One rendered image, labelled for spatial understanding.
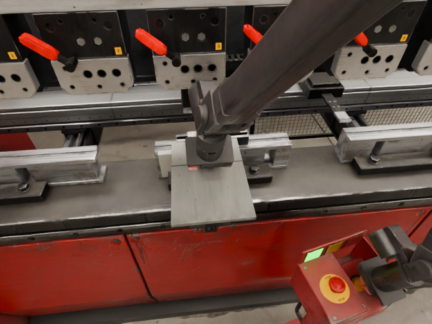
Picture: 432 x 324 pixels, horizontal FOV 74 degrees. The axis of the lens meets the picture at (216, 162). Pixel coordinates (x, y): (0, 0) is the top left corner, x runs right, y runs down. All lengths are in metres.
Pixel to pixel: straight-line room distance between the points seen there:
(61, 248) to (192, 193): 0.49
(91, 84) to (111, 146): 1.76
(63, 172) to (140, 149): 1.46
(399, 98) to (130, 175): 1.00
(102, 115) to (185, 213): 0.55
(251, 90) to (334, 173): 0.63
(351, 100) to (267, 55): 0.87
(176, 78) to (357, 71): 0.41
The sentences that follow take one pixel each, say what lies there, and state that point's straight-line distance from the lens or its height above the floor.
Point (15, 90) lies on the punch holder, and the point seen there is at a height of 1.19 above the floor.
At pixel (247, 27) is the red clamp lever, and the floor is 1.31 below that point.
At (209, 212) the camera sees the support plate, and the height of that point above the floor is 1.00.
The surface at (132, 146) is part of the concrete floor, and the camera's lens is 2.37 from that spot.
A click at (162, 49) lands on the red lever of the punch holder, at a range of 0.58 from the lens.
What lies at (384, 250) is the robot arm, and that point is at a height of 0.93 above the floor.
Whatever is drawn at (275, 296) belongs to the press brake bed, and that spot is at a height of 0.05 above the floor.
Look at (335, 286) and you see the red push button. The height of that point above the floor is 0.81.
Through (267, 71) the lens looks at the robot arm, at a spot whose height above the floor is 1.36.
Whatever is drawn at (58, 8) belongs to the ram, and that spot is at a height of 1.35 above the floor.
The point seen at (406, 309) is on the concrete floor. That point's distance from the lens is 1.84.
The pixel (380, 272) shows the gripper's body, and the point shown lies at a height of 0.87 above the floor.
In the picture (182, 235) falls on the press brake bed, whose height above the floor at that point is 0.74.
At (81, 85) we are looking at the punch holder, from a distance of 0.69.
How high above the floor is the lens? 1.51
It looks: 45 degrees down
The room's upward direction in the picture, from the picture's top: straight up
